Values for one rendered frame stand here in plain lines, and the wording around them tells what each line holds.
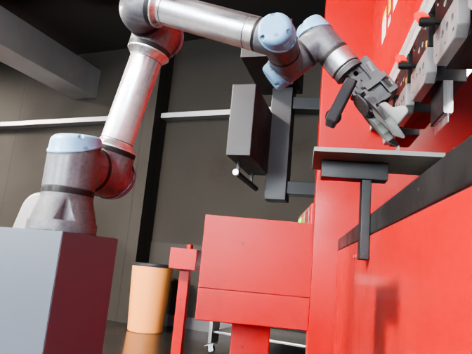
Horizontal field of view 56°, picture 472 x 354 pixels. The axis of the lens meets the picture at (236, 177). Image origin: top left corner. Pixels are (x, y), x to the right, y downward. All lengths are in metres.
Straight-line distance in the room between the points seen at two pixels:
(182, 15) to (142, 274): 3.70
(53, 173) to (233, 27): 0.50
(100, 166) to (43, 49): 4.82
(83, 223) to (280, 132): 1.67
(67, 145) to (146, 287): 3.58
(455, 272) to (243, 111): 1.77
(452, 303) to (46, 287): 0.74
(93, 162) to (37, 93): 6.18
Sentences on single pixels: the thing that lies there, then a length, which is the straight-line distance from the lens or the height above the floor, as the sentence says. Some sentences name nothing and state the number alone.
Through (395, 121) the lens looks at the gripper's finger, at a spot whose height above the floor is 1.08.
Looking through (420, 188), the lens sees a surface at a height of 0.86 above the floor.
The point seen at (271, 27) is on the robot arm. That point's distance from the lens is 0.97.
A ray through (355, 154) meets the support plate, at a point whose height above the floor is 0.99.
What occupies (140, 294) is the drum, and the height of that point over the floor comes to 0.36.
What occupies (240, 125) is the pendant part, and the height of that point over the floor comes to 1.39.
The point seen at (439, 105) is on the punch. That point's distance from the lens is 1.10.
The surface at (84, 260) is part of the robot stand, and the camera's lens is 1.01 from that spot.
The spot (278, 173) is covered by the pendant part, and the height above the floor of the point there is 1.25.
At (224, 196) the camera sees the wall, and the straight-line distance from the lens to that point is 5.00.
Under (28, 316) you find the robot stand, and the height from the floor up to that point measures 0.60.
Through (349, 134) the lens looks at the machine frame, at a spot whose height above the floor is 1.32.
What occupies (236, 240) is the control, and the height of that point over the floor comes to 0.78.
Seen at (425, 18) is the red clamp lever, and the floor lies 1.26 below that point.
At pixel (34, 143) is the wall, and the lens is 6.94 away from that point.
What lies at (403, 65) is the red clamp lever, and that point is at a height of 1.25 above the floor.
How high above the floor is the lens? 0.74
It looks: 11 degrees up
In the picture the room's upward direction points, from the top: 5 degrees clockwise
